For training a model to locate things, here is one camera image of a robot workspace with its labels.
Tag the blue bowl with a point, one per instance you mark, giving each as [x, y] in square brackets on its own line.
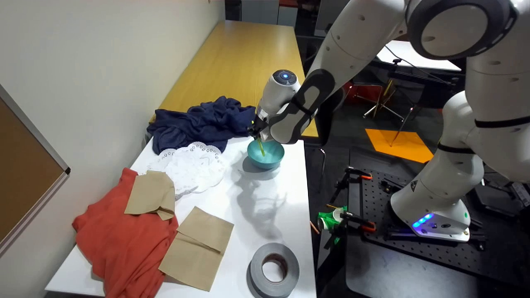
[271, 159]

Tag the large flat brown paper bag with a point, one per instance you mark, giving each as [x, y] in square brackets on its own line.
[198, 248]

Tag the roll of grey duct tape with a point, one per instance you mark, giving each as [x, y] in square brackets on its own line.
[290, 265]

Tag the wooden table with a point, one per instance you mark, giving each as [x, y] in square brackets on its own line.
[236, 62]

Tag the red chair with metal legs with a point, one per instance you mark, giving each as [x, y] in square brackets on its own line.
[372, 95]

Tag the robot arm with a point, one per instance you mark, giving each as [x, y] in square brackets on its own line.
[455, 174]

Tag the orange pencil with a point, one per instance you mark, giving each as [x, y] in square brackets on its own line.
[314, 227]

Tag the yellow pen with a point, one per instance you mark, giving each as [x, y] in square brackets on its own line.
[261, 148]

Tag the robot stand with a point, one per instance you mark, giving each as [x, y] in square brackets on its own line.
[418, 256]

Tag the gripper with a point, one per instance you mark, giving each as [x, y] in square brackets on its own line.
[258, 127]

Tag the small crumpled brown paper bag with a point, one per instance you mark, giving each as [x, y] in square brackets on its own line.
[151, 194]

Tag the orange red cloth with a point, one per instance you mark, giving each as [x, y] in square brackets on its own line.
[120, 244]

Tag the heap of white paper doilies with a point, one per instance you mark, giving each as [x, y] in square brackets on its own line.
[194, 167]

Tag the navy blue cloth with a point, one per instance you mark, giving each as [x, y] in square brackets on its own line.
[194, 122]

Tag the green and white plastic object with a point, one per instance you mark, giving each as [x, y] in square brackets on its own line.
[329, 221]

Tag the cork board with metal frame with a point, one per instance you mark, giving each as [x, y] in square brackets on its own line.
[25, 165]

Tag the white table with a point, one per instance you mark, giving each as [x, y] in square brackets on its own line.
[414, 56]

